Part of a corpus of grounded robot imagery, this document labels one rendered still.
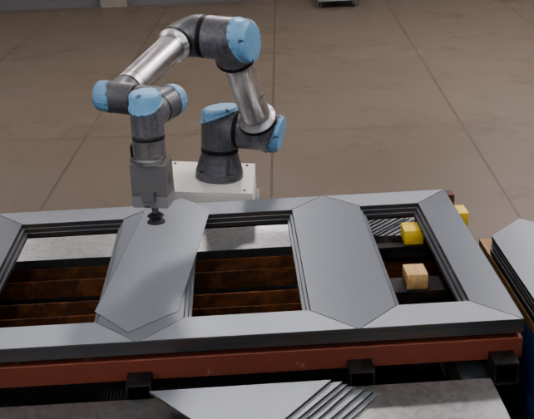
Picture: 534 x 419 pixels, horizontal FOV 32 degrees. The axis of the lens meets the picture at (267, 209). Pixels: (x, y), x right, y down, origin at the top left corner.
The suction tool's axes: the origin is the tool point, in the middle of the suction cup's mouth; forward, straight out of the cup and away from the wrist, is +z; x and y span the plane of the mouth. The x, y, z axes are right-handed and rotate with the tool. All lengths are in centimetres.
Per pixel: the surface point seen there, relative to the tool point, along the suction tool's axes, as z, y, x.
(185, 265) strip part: 8.6, 8.1, -5.3
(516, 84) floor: 93, 115, 488
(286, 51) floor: 93, -72, 593
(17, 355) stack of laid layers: 10.2, -15.6, -46.0
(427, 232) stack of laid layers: 10, 63, 23
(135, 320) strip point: 8.6, 4.5, -32.3
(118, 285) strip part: 8.6, -4.4, -17.0
